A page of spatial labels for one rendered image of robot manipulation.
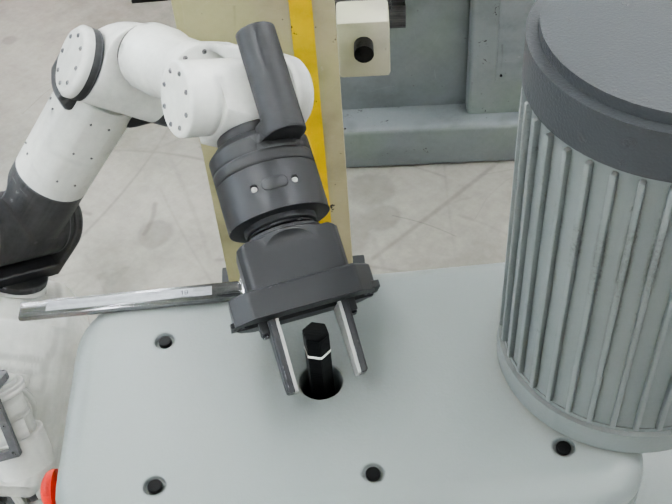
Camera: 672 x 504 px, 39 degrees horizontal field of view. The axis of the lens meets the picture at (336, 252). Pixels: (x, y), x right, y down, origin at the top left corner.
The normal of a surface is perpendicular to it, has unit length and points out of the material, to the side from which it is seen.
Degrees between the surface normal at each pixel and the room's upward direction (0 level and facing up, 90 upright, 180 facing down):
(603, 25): 0
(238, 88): 37
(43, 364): 58
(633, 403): 90
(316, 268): 30
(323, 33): 90
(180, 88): 71
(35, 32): 0
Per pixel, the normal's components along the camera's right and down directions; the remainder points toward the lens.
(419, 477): -0.06, -0.69
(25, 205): -0.18, 0.52
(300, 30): 0.07, 0.71
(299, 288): 0.10, -0.26
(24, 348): 0.33, 0.16
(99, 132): 0.29, 0.74
